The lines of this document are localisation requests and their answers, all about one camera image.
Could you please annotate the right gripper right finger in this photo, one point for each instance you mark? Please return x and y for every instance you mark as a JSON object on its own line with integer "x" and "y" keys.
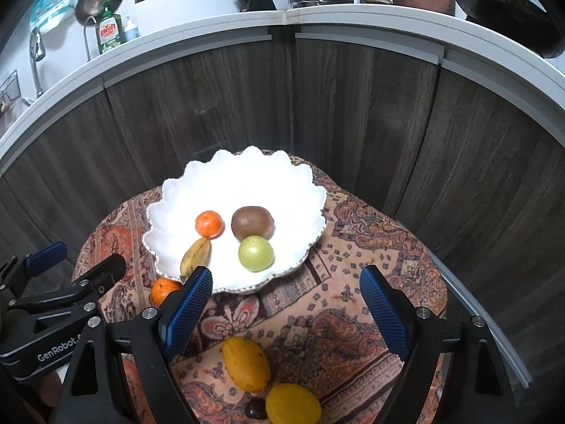
{"x": 476, "y": 387}

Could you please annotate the hanging metal pan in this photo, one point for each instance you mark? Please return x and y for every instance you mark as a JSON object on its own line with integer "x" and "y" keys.
{"x": 87, "y": 11}

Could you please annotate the green dish soap bottle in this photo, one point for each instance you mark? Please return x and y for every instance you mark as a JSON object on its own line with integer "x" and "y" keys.
{"x": 110, "y": 32}

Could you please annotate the white soap dispenser bottle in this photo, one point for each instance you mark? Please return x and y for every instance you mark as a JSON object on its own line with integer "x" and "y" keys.
{"x": 130, "y": 29}

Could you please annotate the paisley patterned table cloth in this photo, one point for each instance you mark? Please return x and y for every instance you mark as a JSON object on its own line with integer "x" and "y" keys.
{"x": 313, "y": 325}

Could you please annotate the black frying pan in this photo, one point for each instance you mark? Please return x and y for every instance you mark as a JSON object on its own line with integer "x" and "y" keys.
{"x": 519, "y": 20}

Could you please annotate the chrome kitchen faucet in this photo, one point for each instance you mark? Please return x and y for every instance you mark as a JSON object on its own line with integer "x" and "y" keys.
{"x": 37, "y": 53}

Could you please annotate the yellow mango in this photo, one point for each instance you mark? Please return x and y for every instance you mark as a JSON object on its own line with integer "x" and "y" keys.
{"x": 246, "y": 363}

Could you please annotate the small orange mandarin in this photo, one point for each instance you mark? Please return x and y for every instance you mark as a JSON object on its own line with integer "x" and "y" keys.
{"x": 209, "y": 224}

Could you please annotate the white scalloped fruit bowl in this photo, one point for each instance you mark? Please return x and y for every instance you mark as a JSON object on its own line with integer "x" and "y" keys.
{"x": 224, "y": 184}

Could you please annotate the yellow lemon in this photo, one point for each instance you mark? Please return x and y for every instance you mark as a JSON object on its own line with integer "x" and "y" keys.
{"x": 292, "y": 404}

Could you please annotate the small yellow banana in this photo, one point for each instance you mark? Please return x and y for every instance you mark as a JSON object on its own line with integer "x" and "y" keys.
{"x": 197, "y": 255}

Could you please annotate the green apple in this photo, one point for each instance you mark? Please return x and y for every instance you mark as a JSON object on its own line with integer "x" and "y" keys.
{"x": 255, "y": 253}

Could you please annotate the brown kiwi fruit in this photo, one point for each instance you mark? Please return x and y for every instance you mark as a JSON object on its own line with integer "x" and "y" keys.
{"x": 252, "y": 220}

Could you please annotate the wire sink rack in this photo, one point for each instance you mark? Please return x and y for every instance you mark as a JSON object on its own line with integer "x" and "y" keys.
{"x": 9, "y": 92}

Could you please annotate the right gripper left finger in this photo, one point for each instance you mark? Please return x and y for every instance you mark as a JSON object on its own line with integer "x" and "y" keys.
{"x": 95, "y": 389}

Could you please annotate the large orange mandarin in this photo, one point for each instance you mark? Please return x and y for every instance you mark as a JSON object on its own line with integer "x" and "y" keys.
{"x": 160, "y": 290}

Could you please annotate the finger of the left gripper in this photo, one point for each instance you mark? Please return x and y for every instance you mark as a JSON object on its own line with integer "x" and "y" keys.
{"x": 97, "y": 273}
{"x": 33, "y": 265}

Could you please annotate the dark plum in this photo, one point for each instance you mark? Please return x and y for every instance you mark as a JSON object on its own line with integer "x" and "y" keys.
{"x": 256, "y": 409}

